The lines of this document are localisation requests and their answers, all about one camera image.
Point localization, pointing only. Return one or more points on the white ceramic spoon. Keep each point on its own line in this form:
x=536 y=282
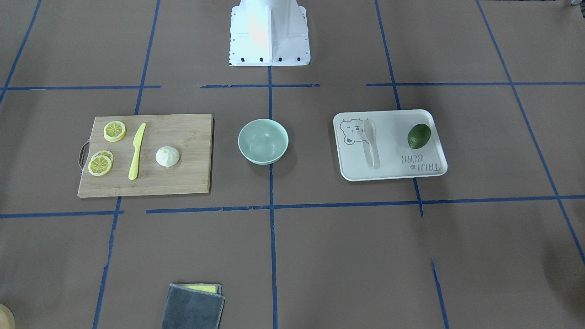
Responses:
x=369 y=131

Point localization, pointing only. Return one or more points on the light green bowl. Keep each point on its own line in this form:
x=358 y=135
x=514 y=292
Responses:
x=263 y=141

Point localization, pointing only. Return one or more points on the white bear tray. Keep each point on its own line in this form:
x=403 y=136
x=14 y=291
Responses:
x=397 y=159

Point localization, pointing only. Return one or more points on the wooden cutting board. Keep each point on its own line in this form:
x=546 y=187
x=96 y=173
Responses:
x=190 y=134

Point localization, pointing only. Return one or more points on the yellow plastic knife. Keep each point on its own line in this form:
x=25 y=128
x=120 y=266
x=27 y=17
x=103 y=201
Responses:
x=137 y=143

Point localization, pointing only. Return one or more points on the grey yellow cloth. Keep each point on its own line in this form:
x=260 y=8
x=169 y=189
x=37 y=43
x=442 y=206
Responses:
x=193 y=306

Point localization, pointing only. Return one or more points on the lemon slice top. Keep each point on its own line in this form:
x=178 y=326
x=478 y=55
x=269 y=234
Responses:
x=114 y=131

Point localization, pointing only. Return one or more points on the lemon slice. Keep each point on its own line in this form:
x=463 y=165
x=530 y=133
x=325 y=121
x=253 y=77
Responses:
x=114 y=131
x=99 y=165
x=108 y=154

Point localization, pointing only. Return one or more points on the lemon slice behind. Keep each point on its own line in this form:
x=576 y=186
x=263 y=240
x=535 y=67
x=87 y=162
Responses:
x=108 y=154

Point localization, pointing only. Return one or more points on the lemon slice front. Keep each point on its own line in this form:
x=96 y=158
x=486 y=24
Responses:
x=99 y=165

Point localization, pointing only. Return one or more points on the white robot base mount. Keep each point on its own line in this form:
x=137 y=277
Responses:
x=269 y=33

